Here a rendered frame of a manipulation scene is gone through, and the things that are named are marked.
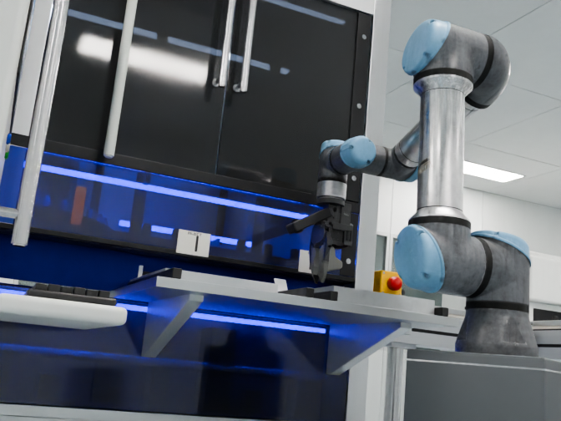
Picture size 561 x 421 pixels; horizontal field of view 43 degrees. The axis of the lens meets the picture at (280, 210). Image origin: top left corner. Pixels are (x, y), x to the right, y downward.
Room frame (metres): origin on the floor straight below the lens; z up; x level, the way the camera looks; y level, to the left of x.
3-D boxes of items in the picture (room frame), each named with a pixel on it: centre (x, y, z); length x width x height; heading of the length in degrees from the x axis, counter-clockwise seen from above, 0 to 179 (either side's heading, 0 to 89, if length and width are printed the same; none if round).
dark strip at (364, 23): (1.94, -0.20, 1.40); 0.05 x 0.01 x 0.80; 113
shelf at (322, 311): (1.68, -0.01, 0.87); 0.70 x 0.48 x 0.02; 113
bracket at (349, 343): (1.77, -0.24, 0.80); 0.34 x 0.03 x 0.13; 23
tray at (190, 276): (1.68, 0.18, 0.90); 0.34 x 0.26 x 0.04; 23
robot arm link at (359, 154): (1.66, -0.18, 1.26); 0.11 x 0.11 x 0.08; 22
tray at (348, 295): (1.71, -0.18, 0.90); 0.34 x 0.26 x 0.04; 23
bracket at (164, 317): (1.57, 0.22, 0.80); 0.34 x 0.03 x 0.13; 23
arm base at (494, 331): (1.34, -0.43, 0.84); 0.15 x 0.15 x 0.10
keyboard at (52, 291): (1.32, 0.39, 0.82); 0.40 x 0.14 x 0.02; 21
